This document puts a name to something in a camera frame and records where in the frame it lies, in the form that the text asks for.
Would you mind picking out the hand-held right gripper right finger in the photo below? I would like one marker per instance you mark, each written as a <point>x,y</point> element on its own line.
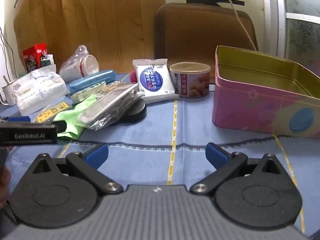
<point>215,155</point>

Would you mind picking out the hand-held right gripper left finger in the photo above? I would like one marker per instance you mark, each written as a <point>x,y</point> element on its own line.
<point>97,155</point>

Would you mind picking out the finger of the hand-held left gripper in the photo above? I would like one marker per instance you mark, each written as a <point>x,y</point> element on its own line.
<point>18,119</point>
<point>62,126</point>

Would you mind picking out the green cloth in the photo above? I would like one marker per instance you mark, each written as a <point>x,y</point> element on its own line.
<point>72,122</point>

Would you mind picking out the pink tin box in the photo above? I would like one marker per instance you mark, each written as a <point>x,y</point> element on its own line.
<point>250,105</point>

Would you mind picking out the green patterned tissue packet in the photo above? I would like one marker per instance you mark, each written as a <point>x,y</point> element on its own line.
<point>47,61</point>

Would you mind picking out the pink soft item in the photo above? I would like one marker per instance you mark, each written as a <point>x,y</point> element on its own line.
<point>133,77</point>

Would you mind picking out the yellow packet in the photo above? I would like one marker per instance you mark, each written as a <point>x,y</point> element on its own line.
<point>52,111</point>

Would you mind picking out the white mug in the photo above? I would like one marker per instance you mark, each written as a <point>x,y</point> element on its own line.
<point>8,95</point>

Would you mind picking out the white plastic bag of packs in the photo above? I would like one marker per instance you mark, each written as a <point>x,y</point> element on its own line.
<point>37,90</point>

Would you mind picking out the pale green packet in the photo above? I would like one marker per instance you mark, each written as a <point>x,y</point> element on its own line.
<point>85,95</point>

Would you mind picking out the metal spoon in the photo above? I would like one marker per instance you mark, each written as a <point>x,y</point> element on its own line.
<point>5,80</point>

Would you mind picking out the clear plastic wrapped package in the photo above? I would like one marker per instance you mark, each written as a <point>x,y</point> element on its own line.
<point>110,105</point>

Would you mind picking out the blue glasses case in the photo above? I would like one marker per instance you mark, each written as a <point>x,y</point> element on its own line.
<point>92,80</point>

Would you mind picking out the blue checked tablecloth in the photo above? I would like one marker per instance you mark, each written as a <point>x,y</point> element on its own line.
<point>150,135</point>

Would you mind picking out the black round disc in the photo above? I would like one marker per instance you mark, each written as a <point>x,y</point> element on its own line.
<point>135,112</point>

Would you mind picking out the plastic bag of cups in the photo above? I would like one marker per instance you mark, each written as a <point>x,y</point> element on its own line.
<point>77,65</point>

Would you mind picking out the red tissue packet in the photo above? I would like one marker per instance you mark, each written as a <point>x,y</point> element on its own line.
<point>33,57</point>

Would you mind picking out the round food can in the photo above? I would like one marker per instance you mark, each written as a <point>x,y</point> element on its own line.
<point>191,80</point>

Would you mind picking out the white wet wipes packet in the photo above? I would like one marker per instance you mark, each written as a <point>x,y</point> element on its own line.
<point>156,80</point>

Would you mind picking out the wooden board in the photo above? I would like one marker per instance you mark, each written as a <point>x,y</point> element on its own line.
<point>87,20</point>

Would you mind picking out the patterned glass door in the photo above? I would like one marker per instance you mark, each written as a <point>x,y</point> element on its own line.
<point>300,30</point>

